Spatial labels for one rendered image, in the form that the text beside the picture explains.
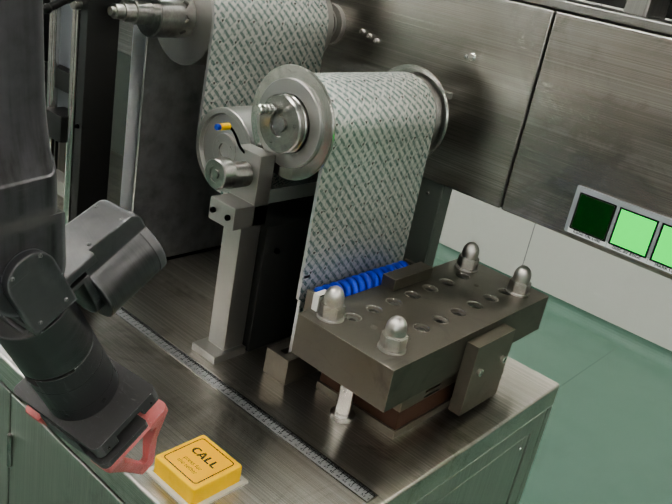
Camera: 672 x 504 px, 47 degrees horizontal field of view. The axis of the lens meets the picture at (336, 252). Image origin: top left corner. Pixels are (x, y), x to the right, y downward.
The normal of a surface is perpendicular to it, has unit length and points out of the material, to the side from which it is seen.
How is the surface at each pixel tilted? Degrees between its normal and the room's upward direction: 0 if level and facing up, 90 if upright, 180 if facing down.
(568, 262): 90
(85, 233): 25
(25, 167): 77
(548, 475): 0
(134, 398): 30
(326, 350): 90
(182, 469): 0
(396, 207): 90
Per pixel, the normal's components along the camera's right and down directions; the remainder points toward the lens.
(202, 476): 0.18, -0.91
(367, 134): 0.73, 0.38
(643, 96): -0.66, 0.18
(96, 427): -0.12, -0.68
